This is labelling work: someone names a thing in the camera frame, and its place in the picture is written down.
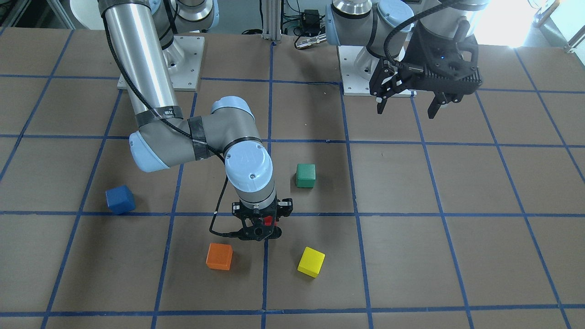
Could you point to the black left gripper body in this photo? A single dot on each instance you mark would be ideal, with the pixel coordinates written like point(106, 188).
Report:
point(421, 52)

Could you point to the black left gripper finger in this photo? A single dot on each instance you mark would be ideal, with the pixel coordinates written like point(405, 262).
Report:
point(439, 101)
point(382, 98)

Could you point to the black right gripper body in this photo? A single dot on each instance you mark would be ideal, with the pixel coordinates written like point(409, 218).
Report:
point(286, 208)

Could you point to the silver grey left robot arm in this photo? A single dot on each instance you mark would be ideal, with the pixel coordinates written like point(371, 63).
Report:
point(385, 28)

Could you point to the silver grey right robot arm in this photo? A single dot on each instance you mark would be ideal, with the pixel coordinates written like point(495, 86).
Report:
point(165, 138)

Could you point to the green wooden block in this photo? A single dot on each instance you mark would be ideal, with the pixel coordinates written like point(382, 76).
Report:
point(305, 176)

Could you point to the yellow wooden block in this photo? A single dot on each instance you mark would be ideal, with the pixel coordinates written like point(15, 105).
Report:
point(311, 262)

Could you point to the orange wooden block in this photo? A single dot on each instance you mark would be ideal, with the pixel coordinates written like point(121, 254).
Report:
point(219, 256)

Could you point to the blue wooden block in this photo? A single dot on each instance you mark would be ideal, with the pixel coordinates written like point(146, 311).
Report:
point(120, 200)

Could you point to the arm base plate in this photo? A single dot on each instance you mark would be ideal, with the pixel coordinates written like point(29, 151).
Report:
point(183, 64)
point(356, 67)

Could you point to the black camera mount box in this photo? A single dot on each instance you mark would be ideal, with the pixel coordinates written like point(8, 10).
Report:
point(310, 22)

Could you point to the aluminium frame post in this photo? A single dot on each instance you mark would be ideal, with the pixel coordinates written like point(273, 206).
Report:
point(271, 20)

